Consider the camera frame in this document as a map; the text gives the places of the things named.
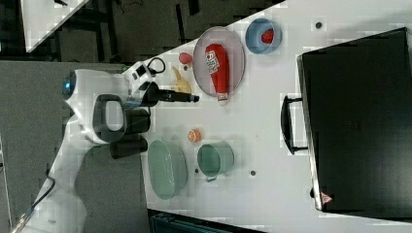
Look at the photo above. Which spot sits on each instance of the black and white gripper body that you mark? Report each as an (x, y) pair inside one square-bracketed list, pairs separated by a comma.
[(140, 87)]

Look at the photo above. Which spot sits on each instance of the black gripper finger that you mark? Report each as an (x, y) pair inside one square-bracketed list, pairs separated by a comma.
[(170, 94), (193, 99)]

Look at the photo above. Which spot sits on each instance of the red plush ketchup bottle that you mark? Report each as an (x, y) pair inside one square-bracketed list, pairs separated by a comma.
[(217, 64)]

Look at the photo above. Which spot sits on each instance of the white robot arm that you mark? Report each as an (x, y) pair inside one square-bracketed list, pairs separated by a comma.
[(99, 101)]

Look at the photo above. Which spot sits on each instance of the lilac round plate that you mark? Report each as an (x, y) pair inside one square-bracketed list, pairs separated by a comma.
[(236, 59)]

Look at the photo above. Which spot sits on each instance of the plush peeled banana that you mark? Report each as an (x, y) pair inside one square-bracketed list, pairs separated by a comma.
[(180, 84)]

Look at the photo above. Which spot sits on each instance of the plush orange slice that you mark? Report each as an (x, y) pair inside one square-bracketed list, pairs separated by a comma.
[(194, 135)]

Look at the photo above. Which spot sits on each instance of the plush strawberry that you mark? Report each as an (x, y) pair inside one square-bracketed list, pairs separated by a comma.
[(185, 58)]

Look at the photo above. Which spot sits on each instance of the green mug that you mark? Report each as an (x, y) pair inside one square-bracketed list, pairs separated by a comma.
[(215, 159)]

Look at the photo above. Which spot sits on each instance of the green oval colander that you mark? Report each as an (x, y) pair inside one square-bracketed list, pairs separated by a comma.
[(168, 169)]

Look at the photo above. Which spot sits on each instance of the blue bowl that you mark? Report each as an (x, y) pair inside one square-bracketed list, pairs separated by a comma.
[(253, 36)]

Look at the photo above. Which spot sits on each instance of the red strawberry in bowl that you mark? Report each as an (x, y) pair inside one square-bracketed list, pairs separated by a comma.
[(268, 36)]

